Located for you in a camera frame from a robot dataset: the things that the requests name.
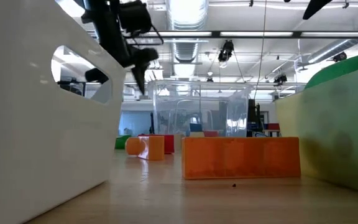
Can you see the red background box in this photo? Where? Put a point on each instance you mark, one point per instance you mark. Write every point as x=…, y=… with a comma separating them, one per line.
x=273, y=126

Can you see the blue plastic block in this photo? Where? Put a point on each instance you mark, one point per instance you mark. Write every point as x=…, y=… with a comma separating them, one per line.
x=195, y=127

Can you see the black ceiling fixture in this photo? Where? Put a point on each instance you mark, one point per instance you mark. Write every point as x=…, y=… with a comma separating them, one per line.
x=340, y=57
x=281, y=79

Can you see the large yellow-green foam toy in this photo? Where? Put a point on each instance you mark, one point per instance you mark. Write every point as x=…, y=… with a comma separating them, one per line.
x=337, y=124

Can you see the black frame-mounted camera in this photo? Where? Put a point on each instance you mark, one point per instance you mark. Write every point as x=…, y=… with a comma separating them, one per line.
x=227, y=49

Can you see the large orange plastic block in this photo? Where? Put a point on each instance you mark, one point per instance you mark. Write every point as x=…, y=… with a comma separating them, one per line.
x=241, y=158

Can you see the green plastic block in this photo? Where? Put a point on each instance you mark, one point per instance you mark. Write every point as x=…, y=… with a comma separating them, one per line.
x=123, y=142

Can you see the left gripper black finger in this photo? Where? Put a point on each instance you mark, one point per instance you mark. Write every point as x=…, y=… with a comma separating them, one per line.
x=143, y=62
x=95, y=76

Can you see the clear plastic bin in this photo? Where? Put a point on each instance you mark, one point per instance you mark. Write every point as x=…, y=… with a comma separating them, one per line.
x=166, y=105

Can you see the pale yellow plastic block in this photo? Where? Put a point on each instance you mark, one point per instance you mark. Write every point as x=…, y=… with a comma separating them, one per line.
x=196, y=134

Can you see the black background equipment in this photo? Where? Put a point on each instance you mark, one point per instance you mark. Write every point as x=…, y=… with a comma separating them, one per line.
x=70, y=89

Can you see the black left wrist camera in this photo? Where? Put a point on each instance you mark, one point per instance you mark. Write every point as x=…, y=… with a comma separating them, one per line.
x=135, y=17

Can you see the yellow-orange block with stud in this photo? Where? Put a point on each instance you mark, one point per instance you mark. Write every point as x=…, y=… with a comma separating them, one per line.
x=155, y=147

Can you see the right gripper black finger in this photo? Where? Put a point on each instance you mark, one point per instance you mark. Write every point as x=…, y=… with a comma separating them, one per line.
x=317, y=7

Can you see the black frame crossbar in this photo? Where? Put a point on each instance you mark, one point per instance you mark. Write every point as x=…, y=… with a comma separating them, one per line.
x=216, y=34

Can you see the small red plastic block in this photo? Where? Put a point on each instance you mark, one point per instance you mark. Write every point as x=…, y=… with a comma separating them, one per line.
x=211, y=134

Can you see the large red plastic block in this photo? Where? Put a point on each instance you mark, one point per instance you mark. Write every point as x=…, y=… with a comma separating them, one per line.
x=169, y=144

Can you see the black background machine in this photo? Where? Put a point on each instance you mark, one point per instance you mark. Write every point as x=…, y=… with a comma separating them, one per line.
x=253, y=118

